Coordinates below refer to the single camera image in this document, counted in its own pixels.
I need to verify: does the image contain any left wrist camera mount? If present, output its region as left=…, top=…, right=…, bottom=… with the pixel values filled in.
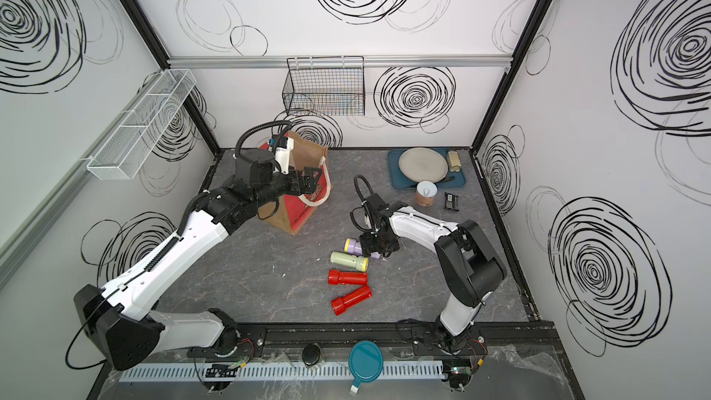
left=273, top=135, right=294, bottom=175

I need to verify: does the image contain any green flashlight horizontal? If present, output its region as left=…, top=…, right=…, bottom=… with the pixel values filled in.
left=330, top=251, right=370, bottom=272

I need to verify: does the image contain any teal round lid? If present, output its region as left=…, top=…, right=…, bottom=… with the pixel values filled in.
left=348, top=341, right=384, bottom=396

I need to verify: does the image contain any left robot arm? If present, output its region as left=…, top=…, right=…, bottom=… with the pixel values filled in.
left=74, top=162, right=327, bottom=370

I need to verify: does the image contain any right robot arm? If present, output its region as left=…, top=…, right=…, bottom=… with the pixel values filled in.
left=350, top=194, right=507, bottom=354

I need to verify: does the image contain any black wire basket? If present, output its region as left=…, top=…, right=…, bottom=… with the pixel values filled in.
left=281, top=56, right=366, bottom=116

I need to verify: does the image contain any purple flashlight horizontal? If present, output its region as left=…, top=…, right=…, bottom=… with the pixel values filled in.
left=344, top=238, right=381, bottom=259

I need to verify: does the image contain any white slotted cable duct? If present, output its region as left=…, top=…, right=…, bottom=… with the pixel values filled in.
left=118, top=360, right=445, bottom=383

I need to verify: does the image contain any black round knob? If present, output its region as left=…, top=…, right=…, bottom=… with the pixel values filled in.
left=301, top=344, right=321, bottom=368

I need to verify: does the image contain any grey round plate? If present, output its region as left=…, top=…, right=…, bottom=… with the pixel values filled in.
left=398, top=147, right=449, bottom=183

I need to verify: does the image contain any small yellowish jar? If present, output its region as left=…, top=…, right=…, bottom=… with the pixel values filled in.
left=447, top=150, right=462, bottom=172

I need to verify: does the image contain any white wire shelf basket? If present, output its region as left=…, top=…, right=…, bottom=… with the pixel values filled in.
left=86, top=69, right=196, bottom=181

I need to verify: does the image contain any small black clip box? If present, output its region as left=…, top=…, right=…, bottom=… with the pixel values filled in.
left=444, top=193, right=459, bottom=212

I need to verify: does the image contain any red flashlight bottom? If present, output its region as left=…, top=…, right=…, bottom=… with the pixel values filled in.
left=331, top=285, right=372, bottom=316

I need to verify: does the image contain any black corrugated cable left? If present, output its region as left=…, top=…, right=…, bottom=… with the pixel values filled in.
left=234, top=120, right=294, bottom=159

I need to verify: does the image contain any red flashlight lower middle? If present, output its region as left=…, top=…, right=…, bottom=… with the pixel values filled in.
left=327, top=270, right=368, bottom=286

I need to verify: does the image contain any red jute tote bag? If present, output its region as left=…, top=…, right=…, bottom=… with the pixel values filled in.
left=257, top=131, right=333, bottom=235

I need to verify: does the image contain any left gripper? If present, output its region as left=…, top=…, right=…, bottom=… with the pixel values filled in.
left=254, top=165, right=322, bottom=212

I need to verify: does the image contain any red flashlight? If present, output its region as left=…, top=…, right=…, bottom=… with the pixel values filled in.
left=327, top=270, right=368, bottom=286
left=331, top=285, right=372, bottom=316

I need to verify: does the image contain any black corrugated cable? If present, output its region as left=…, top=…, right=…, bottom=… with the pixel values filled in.
left=234, top=120, right=294, bottom=159
left=353, top=174, right=374, bottom=204

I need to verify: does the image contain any teal tray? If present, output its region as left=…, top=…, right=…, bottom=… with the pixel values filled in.
left=387, top=148, right=467, bottom=190

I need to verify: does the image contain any black corrugated cable right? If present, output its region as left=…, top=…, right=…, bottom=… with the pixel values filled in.
left=353, top=174, right=374, bottom=204

